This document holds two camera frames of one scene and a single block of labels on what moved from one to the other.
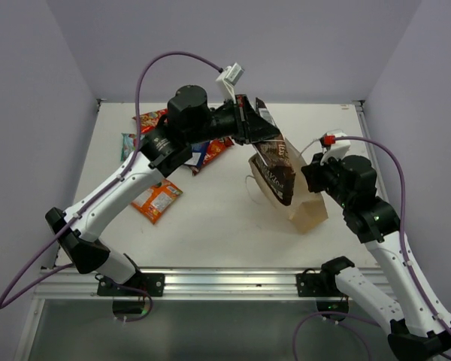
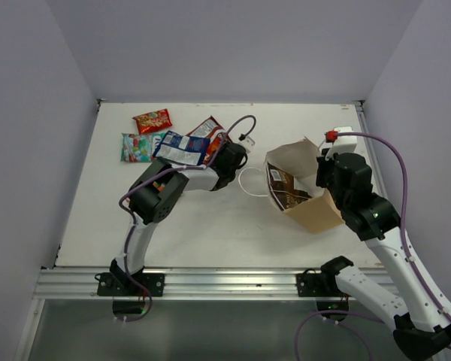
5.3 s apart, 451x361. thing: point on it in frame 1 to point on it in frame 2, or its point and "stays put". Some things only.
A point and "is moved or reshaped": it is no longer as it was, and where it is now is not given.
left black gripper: x=256 y=128 to x=221 y=150
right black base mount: x=323 y=286 stays put
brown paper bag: x=307 y=209 is moved or reshaped
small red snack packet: x=148 y=121 stays put
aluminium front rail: x=66 y=283 stays put
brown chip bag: x=273 y=161 is moved or reshaped
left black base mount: x=152 y=283 stays put
